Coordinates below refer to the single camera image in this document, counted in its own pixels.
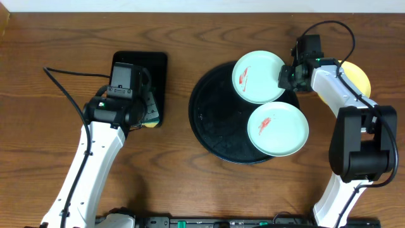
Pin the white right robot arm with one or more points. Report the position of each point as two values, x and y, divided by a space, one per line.
363 152

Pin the round black serving tray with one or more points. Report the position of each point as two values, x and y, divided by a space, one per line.
218 117

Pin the green and yellow sponge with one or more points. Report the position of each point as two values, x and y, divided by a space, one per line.
151 118

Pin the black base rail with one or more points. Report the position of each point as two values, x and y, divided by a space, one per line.
205 222

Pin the mint green plate with stain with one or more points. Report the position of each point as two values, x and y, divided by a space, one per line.
255 77

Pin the black rectangular water tray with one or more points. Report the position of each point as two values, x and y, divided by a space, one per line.
156 63

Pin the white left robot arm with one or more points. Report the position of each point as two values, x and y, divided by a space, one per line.
115 110

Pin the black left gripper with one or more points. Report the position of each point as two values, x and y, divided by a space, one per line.
150 106

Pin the yellow plate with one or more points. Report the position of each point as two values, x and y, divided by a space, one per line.
359 77

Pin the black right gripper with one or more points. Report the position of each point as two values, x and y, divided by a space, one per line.
283 82

